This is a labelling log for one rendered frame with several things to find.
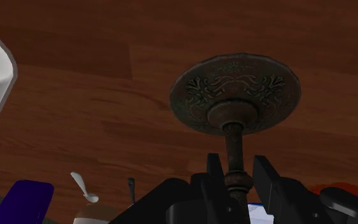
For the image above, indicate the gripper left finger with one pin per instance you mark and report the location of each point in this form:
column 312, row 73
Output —
column 166, row 201

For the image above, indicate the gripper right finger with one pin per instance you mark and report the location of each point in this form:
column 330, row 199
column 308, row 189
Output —
column 290, row 198

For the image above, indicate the white and blue box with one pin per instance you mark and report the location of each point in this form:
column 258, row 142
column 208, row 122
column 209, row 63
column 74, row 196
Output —
column 259, row 215

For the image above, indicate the thin black utensil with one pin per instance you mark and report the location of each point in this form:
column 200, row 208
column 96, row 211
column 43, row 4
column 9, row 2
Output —
column 131, row 189

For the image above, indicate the red round object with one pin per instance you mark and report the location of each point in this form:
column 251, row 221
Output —
column 346, row 187

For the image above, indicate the brown and white cup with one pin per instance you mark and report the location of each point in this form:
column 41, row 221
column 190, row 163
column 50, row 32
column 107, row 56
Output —
column 95, row 214

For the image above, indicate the white spoon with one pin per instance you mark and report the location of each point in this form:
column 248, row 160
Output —
column 84, row 189

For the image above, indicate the dark bronze ornate candlestick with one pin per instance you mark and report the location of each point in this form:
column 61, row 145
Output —
column 234, row 90

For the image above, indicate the dark blue flat box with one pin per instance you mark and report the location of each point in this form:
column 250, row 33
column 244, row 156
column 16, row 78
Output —
column 23, row 201

